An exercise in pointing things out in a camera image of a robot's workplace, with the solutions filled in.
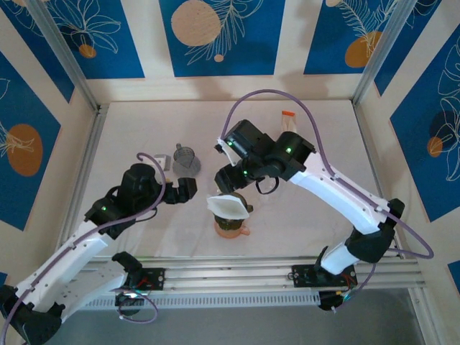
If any white paper coffee filter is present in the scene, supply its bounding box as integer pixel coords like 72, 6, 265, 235
206, 193, 251, 219

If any grey ribbed dripper cup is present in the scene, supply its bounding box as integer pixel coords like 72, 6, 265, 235
172, 142, 202, 178

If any orange and white filter pack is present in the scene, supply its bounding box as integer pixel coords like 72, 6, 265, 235
280, 110, 299, 136

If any orange glass carafe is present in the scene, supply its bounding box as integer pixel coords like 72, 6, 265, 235
214, 217, 252, 239

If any black controller box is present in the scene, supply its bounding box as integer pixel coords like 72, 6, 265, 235
318, 289, 357, 313
114, 291, 145, 317

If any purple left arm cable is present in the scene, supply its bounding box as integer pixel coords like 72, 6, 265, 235
0, 152, 168, 345

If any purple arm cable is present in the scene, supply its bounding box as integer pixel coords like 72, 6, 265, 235
222, 89, 435, 313
0, 152, 168, 345

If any black wire loop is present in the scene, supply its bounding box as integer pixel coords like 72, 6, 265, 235
254, 177, 280, 196

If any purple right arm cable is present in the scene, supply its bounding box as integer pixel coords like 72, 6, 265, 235
222, 89, 435, 313

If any aluminium table side rail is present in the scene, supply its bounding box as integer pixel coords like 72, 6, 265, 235
57, 104, 109, 259

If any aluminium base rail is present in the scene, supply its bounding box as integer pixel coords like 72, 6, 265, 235
30, 255, 427, 295

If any white slotted cable duct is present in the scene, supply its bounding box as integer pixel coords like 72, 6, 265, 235
82, 291, 321, 311

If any aluminium frame post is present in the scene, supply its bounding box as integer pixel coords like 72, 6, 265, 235
27, 0, 101, 113
351, 0, 416, 106

